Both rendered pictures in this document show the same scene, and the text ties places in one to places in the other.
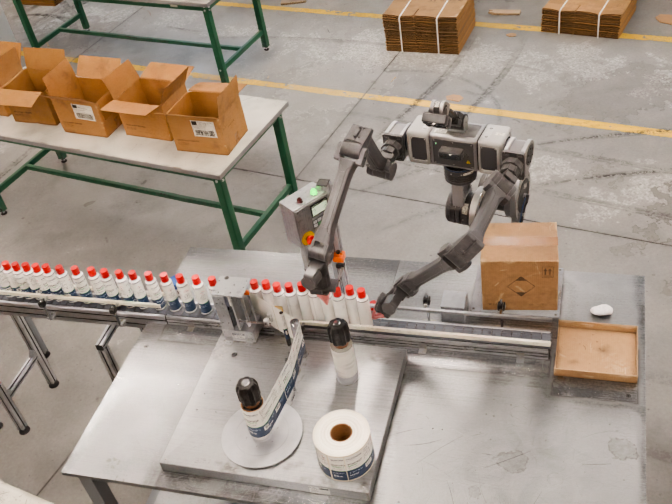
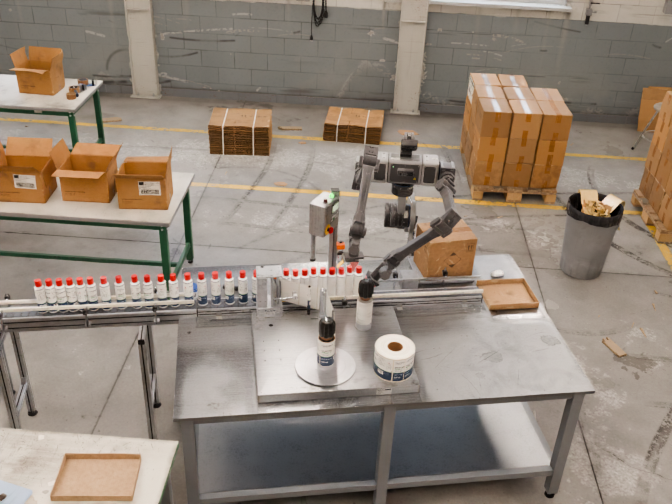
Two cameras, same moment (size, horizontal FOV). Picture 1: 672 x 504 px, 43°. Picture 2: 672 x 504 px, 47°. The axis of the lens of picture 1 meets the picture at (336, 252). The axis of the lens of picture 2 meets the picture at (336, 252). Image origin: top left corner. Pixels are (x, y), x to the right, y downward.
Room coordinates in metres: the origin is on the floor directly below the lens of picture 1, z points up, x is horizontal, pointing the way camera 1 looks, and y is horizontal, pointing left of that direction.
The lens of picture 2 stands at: (-0.54, 1.93, 3.40)
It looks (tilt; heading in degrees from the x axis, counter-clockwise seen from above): 32 degrees down; 329
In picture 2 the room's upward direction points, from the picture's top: 3 degrees clockwise
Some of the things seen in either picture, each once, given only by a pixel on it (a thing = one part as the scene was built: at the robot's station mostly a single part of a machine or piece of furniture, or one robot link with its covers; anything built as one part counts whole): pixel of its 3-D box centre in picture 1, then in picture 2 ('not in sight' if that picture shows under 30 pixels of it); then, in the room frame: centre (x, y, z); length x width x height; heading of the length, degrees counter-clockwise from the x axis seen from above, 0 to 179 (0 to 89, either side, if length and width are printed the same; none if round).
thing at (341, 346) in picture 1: (342, 350); (364, 303); (2.23, 0.05, 1.03); 0.09 x 0.09 x 0.30
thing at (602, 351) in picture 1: (596, 350); (507, 293); (2.15, -0.91, 0.85); 0.30 x 0.26 x 0.04; 68
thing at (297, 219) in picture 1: (307, 215); (324, 214); (2.64, 0.08, 1.38); 0.17 x 0.10 x 0.19; 123
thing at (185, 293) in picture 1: (185, 292); (215, 288); (2.79, 0.67, 0.98); 0.05 x 0.05 x 0.20
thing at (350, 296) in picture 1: (352, 305); (349, 281); (2.51, -0.02, 0.98); 0.05 x 0.05 x 0.20
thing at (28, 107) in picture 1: (33, 91); not in sight; (5.02, 1.69, 0.97); 0.44 x 0.38 x 0.37; 151
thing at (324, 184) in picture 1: (335, 248); (333, 242); (2.67, 0.00, 1.16); 0.04 x 0.04 x 0.67; 68
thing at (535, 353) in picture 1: (348, 327); (342, 300); (2.52, 0.01, 0.85); 1.65 x 0.11 x 0.05; 68
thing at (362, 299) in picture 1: (364, 307); (358, 282); (2.48, -0.07, 0.98); 0.05 x 0.05 x 0.20
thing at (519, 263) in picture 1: (519, 266); (444, 249); (2.55, -0.73, 0.99); 0.30 x 0.24 x 0.27; 74
